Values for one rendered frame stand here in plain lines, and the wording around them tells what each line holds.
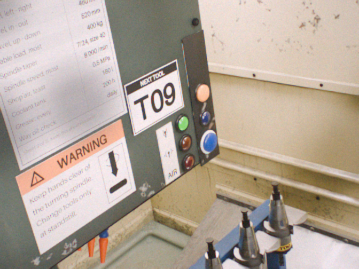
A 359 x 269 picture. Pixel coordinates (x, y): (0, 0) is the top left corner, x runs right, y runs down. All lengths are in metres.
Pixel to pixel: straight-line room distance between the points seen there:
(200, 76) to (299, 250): 1.10
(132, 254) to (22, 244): 1.64
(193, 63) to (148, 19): 0.11
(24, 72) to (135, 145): 0.19
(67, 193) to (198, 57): 0.27
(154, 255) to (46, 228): 1.60
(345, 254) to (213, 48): 0.74
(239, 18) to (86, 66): 1.03
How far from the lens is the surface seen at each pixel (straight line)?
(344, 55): 1.49
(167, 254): 2.24
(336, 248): 1.78
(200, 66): 0.79
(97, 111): 0.66
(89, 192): 0.69
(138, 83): 0.70
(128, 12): 0.68
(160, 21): 0.72
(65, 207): 0.67
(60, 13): 0.62
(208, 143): 0.82
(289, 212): 1.28
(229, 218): 1.95
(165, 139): 0.76
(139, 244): 2.30
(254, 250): 1.14
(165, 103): 0.74
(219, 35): 1.70
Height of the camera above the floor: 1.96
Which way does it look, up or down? 26 degrees down
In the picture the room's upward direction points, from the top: 9 degrees counter-clockwise
